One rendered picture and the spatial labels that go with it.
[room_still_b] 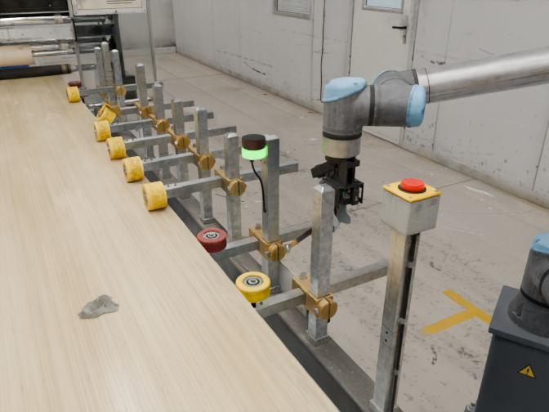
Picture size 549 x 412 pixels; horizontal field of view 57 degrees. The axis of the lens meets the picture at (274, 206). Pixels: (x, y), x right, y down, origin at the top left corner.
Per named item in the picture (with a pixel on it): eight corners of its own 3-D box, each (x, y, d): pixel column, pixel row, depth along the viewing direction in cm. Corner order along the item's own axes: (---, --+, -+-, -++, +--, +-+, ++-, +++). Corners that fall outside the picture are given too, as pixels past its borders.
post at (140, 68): (153, 161, 250) (142, 62, 229) (154, 163, 247) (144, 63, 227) (145, 162, 249) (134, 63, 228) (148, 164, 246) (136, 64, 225)
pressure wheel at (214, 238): (220, 259, 145) (219, 224, 140) (232, 272, 139) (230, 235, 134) (194, 266, 142) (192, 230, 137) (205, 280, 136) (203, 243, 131)
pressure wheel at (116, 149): (120, 132, 190) (126, 147, 186) (120, 145, 196) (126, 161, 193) (104, 134, 187) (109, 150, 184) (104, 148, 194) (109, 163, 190)
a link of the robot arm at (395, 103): (421, 78, 114) (366, 78, 115) (432, 90, 104) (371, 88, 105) (417, 118, 118) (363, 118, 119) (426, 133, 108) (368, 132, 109)
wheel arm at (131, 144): (233, 131, 214) (233, 122, 212) (237, 132, 211) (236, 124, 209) (113, 149, 192) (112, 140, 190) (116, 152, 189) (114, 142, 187)
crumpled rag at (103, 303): (113, 293, 113) (111, 284, 112) (123, 308, 108) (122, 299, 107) (72, 306, 108) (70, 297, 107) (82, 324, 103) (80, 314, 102)
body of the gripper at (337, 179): (336, 212, 116) (339, 163, 111) (316, 199, 123) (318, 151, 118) (363, 205, 119) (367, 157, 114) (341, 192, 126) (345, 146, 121)
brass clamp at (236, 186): (229, 179, 167) (229, 165, 165) (247, 194, 156) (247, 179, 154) (212, 183, 164) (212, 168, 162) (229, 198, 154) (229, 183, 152)
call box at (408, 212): (408, 216, 93) (412, 176, 90) (435, 231, 88) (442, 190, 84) (378, 224, 90) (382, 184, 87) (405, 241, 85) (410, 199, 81)
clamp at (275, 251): (264, 239, 151) (263, 224, 149) (286, 259, 141) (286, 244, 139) (247, 243, 149) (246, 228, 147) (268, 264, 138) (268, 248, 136)
